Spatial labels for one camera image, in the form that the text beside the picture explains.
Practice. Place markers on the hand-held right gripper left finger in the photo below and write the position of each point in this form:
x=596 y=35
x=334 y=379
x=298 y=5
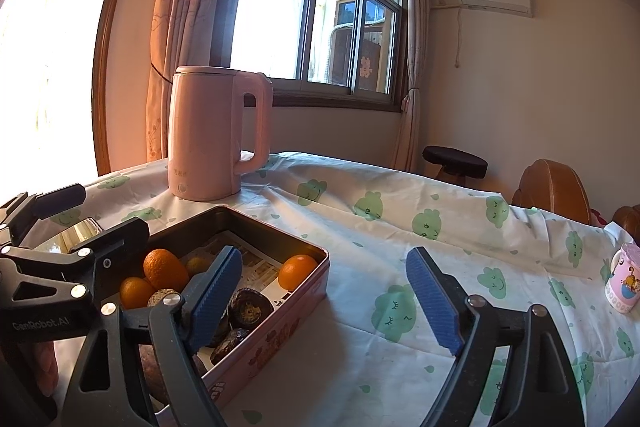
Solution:
x=215 y=302

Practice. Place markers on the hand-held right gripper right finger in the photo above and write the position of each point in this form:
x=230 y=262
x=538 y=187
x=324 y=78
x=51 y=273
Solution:
x=432 y=302

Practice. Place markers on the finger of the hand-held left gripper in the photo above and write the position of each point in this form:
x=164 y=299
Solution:
x=55 y=202
x=120 y=239

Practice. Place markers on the dull yellow-brown round fruit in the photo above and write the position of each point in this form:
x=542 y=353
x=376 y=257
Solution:
x=197 y=264

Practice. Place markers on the dark brown date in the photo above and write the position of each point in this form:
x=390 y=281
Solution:
x=227 y=342

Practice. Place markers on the large round orange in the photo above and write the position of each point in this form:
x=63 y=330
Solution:
x=165 y=269

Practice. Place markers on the small orange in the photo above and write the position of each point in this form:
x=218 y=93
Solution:
x=135 y=293

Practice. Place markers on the pink metal tin box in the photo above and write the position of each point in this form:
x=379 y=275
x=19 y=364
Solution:
x=280 y=332

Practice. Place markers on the smooth oval orange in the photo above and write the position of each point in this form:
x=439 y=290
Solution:
x=297 y=272

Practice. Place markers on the person's left hand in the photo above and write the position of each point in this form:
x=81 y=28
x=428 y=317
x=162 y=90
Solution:
x=45 y=367

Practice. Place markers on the black smartphone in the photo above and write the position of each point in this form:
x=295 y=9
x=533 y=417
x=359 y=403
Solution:
x=77 y=229

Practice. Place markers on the printed paper leaflet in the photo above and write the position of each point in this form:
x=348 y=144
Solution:
x=255 y=267

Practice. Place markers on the white tablecloth green print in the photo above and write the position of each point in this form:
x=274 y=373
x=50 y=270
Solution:
x=350 y=217

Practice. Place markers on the pink electric kettle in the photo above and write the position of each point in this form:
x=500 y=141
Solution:
x=210 y=132

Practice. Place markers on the black round stool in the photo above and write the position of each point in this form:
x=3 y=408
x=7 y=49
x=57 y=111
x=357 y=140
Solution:
x=455 y=162

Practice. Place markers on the brown leather chair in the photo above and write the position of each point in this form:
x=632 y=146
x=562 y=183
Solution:
x=550 y=189

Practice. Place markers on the pink cartoon cup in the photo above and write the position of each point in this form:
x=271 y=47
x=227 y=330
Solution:
x=624 y=279

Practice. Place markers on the brown leather sofa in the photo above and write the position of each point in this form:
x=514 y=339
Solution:
x=627 y=219

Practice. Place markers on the wide beige curtain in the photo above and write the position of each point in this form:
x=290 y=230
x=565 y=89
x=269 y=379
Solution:
x=185 y=7

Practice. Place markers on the narrow beige curtain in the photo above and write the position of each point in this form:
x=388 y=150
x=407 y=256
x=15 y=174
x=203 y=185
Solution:
x=417 y=67

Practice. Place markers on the sliding glass window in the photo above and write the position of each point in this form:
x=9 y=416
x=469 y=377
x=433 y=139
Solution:
x=310 y=7

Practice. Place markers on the wooden door frame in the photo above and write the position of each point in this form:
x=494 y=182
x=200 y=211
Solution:
x=102 y=57

